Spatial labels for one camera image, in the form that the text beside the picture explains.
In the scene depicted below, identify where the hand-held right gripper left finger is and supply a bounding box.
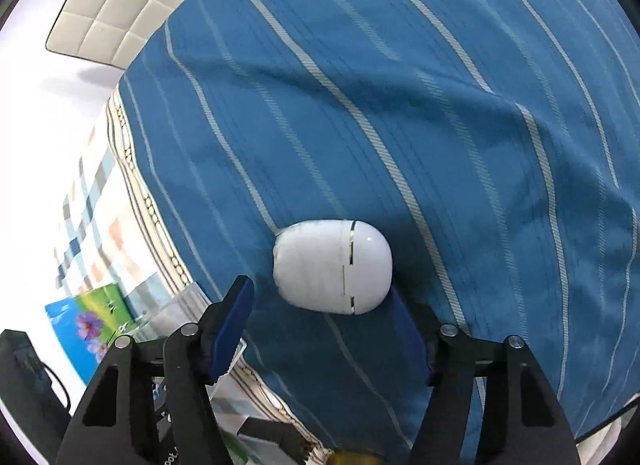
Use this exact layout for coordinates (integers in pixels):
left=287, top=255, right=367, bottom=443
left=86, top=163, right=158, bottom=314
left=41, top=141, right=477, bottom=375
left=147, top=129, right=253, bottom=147
left=56, top=275, right=256, bottom=465

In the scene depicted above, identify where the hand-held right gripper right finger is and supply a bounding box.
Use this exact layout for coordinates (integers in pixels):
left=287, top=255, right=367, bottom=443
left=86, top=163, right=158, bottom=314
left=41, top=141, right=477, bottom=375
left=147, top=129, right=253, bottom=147
left=387, top=286, right=583, bottom=465

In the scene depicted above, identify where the white oval plastic case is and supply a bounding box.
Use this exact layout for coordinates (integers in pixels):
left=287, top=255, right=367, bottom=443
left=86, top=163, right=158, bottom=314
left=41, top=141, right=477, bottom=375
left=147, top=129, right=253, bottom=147
left=273, top=219, right=393, bottom=316

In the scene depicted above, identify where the patterned mattress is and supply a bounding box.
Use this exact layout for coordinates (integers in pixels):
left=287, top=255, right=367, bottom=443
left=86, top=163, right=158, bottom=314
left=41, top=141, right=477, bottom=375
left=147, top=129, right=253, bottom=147
left=106, top=85, right=331, bottom=463

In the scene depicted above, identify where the flower print box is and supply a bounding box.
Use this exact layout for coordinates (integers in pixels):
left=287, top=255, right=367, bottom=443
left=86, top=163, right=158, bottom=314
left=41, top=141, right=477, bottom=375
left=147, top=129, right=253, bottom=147
left=44, top=282, right=138, bottom=388

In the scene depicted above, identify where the blue striped bed sheet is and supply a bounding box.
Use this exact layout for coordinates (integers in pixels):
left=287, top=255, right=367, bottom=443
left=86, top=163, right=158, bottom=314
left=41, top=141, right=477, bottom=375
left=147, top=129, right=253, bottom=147
left=118, top=0, right=640, bottom=463

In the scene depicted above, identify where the white tufted headboard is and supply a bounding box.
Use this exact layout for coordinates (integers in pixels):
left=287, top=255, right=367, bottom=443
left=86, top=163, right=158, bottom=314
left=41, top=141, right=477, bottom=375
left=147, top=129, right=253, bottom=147
left=46, top=0, right=208, bottom=70

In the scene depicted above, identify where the black device with cable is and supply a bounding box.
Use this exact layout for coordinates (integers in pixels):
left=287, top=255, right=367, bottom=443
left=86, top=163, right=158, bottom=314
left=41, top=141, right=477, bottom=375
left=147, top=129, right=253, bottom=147
left=0, top=329, right=72, bottom=448

